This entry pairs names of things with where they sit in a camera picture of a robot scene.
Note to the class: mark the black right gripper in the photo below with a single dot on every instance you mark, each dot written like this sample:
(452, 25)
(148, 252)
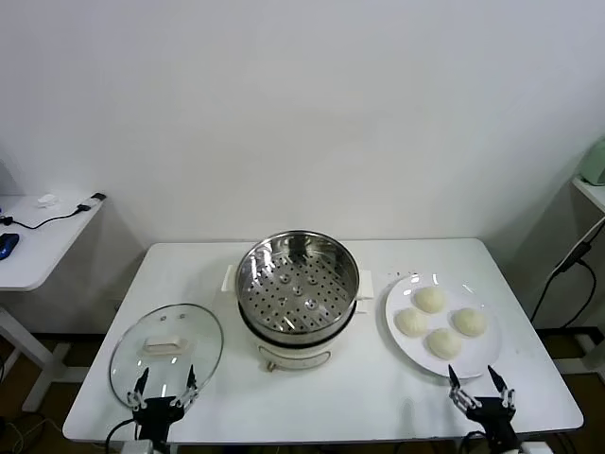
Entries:
(491, 413)

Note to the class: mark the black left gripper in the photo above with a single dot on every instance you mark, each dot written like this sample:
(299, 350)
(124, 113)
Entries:
(158, 411)

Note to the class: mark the white steamed baozi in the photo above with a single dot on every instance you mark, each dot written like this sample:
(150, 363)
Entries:
(410, 322)
(443, 343)
(470, 322)
(429, 299)

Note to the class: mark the glass pot lid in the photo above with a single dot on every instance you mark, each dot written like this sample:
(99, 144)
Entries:
(198, 331)

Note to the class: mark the stainless steel steamer basket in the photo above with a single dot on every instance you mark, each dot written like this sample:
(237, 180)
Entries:
(298, 288)

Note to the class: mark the white round plate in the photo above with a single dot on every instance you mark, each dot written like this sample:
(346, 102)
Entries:
(402, 302)

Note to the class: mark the cream electric cooker pot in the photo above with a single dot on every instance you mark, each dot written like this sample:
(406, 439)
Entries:
(293, 352)

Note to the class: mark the white side desk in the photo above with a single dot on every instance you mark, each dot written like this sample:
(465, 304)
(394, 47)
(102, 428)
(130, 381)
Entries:
(47, 246)

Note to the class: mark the blue computer mouse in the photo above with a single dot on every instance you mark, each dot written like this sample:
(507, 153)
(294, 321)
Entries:
(8, 245)

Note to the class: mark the small white desk object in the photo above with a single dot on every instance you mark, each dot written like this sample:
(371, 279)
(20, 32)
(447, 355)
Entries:
(48, 201)

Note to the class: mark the pale green appliance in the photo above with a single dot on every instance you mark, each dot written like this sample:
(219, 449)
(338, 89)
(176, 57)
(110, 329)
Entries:
(594, 163)

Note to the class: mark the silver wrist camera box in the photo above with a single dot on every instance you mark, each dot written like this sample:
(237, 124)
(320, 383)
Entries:
(138, 448)

